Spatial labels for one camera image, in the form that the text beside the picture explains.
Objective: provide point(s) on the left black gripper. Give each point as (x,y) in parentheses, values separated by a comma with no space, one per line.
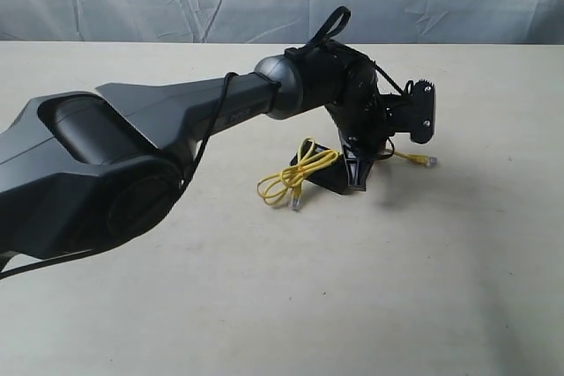
(362,121)

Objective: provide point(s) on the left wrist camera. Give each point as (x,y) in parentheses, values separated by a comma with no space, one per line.
(414,113)

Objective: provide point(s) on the black network switch box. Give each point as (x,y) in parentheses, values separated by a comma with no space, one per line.
(322,166)

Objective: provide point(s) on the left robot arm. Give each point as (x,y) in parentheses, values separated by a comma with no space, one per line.
(86,172)

